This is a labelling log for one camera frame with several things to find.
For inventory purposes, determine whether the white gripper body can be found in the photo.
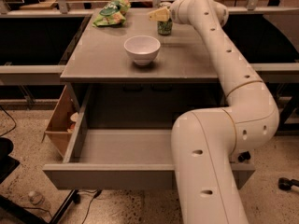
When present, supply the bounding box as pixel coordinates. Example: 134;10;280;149
170;0;190;24

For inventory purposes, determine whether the black drawer rail bar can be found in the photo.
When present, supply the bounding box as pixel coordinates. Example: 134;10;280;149
238;151;251;162

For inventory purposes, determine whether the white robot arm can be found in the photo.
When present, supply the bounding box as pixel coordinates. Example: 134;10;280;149
148;0;279;224

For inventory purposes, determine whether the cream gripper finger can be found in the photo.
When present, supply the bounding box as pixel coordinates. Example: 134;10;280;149
148;7;170;21

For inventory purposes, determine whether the black cable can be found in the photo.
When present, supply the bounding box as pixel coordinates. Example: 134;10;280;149
80;189;104;224

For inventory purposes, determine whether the cardboard box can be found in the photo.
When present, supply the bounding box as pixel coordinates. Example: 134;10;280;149
44;87;77;157

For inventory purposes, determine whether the grey open top drawer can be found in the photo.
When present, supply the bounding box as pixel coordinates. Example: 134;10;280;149
42;87;256;191

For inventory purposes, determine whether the black caster wheel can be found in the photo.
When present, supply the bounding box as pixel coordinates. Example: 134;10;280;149
278;177;299;190

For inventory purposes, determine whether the green soda can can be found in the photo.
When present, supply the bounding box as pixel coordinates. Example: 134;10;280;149
156;2;174;36

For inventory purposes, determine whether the black chair base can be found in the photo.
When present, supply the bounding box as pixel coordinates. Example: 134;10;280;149
0;137;80;224

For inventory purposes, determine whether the grey cabinet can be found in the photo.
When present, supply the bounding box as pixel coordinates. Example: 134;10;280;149
61;8;226;129

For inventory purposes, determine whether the white bowl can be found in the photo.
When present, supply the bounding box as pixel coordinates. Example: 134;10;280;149
124;35;161;65

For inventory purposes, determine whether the green chip bag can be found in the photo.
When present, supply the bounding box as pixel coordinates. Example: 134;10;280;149
93;0;131;27

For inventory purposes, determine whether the clear plastic bottle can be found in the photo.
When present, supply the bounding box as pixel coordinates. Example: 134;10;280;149
24;190;50;212

